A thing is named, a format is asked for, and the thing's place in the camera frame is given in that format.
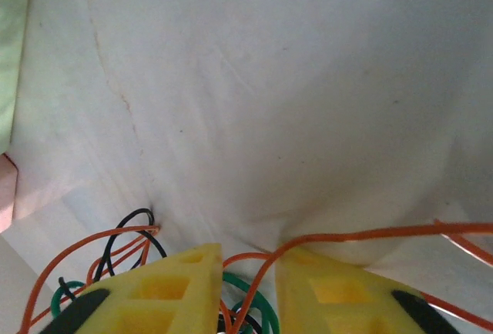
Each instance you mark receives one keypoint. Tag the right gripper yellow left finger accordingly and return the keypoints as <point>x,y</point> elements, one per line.
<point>161,303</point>

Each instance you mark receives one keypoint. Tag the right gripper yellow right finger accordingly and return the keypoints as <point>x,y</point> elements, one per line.
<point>339,303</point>

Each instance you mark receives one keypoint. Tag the pink plastic basket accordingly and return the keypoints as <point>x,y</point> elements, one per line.
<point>5,195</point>

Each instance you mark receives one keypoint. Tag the green plastic basket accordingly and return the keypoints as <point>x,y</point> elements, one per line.
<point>11,41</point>

